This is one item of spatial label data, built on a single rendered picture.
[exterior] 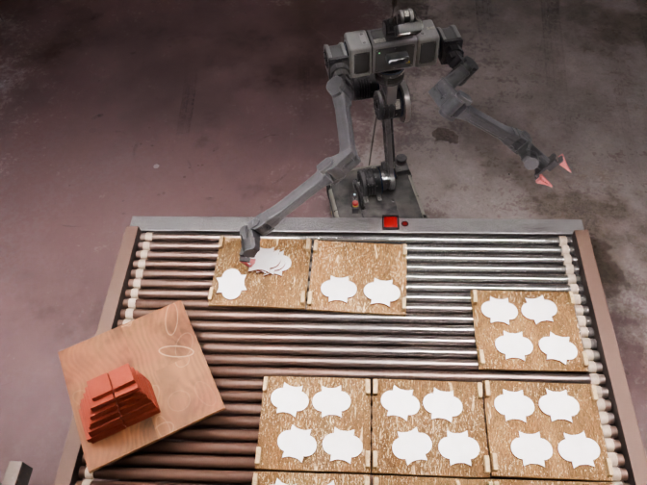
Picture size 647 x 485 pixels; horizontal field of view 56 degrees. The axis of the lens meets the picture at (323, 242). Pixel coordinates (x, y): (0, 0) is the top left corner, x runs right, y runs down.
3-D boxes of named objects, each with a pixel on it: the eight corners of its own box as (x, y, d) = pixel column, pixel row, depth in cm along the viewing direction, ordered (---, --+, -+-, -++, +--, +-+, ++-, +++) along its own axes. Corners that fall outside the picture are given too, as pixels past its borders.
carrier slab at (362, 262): (315, 242, 273) (314, 240, 272) (406, 246, 270) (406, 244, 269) (306, 311, 254) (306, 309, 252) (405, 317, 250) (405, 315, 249)
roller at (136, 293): (129, 291, 268) (126, 286, 264) (582, 297, 257) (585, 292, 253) (127, 301, 265) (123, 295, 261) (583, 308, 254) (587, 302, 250)
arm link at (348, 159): (366, 169, 235) (352, 156, 227) (336, 183, 241) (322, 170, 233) (353, 87, 258) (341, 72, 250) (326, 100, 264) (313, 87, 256)
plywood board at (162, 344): (59, 353, 236) (57, 351, 234) (181, 301, 247) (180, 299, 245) (90, 473, 209) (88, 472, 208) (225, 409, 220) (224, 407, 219)
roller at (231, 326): (121, 321, 259) (118, 316, 255) (589, 330, 248) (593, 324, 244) (119, 332, 257) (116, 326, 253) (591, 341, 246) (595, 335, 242)
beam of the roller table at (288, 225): (136, 222, 292) (132, 216, 287) (578, 226, 280) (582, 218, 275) (132, 237, 287) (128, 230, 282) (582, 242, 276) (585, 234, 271)
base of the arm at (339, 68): (348, 77, 266) (348, 55, 256) (351, 89, 261) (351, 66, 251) (328, 80, 265) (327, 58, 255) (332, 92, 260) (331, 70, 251)
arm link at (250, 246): (271, 225, 250) (258, 216, 244) (274, 247, 244) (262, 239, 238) (248, 238, 255) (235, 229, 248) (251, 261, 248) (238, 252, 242)
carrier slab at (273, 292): (221, 239, 277) (220, 236, 275) (311, 241, 274) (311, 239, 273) (208, 306, 257) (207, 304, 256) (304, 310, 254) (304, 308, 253)
